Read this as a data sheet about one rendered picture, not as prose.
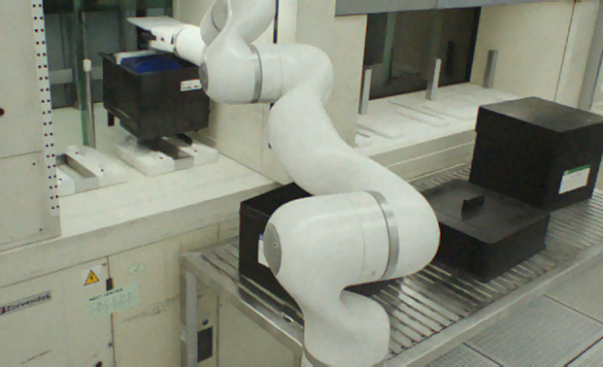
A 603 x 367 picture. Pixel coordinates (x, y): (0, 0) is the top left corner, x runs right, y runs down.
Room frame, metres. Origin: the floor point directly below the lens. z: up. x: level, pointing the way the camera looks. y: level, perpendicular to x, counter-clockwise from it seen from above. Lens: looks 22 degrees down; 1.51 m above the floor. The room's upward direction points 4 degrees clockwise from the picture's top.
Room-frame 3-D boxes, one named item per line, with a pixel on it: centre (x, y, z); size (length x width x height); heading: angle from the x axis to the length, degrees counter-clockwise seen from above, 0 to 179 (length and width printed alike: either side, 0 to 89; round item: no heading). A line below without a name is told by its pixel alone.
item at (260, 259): (1.31, -0.06, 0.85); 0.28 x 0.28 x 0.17; 50
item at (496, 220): (1.51, -0.43, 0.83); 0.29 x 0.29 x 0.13; 44
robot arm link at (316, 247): (0.76, -0.05, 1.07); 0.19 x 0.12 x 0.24; 113
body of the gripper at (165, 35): (1.63, 0.33, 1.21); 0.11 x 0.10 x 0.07; 38
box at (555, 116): (1.90, -0.71, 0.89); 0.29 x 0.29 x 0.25; 38
